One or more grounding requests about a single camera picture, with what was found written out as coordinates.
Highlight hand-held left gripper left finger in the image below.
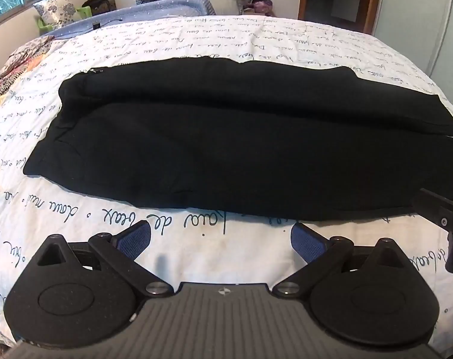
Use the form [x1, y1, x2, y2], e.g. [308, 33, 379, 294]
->
[36, 220, 175, 300]

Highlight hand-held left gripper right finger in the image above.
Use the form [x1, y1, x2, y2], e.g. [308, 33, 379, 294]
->
[273, 223, 418, 300]

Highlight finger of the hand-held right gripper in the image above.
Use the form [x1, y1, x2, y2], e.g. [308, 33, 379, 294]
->
[416, 188, 453, 233]

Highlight black pants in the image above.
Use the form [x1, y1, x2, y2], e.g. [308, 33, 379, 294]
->
[22, 57, 453, 222]

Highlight frosted glass wardrobe door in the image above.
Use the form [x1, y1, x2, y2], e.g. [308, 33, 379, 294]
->
[372, 0, 453, 121]

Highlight colourful patterned blanket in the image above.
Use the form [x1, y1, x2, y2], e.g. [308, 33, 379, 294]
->
[0, 35, 57, 113]

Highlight white script-printed bed sheet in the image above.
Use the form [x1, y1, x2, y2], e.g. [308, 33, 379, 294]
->
[0, 15, 453, 345]

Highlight blue mattress cover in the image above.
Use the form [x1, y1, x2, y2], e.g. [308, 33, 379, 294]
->
[43, 0, 214, 40]

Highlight green plastic stool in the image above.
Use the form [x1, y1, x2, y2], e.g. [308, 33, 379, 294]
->
[37, 5, 91, 33]

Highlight black bag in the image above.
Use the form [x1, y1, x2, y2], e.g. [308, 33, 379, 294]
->
[82, 0, 117, 16]

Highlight floral pillow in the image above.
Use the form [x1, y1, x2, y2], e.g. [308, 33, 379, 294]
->
[33, 0, 80, 28]

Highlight wooden door frame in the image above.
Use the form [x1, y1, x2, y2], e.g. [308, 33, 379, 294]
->
[298, 0, 385, 35]

